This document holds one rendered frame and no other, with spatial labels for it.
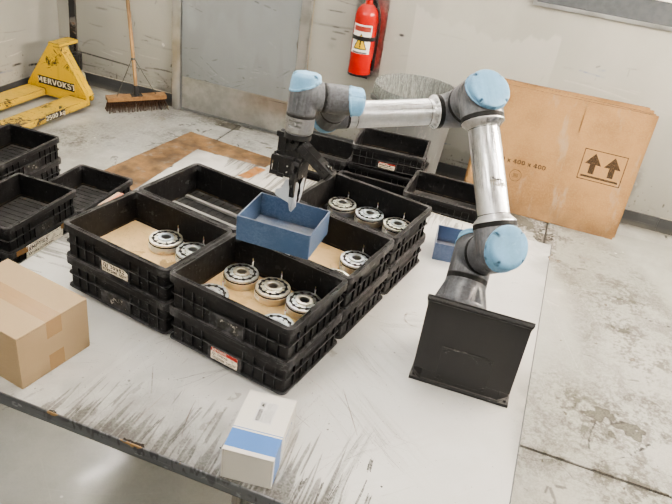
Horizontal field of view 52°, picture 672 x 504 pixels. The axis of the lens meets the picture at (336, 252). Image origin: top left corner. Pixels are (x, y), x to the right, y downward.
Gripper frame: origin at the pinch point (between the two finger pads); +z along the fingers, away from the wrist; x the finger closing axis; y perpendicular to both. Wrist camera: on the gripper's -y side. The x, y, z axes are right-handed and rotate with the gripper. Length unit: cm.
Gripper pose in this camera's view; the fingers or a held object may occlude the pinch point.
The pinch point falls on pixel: (294, 206)
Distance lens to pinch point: 183.7
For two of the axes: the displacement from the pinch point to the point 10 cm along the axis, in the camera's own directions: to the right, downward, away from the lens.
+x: -3.4, 3.4, -8.8
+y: -9.3, -2.8, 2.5
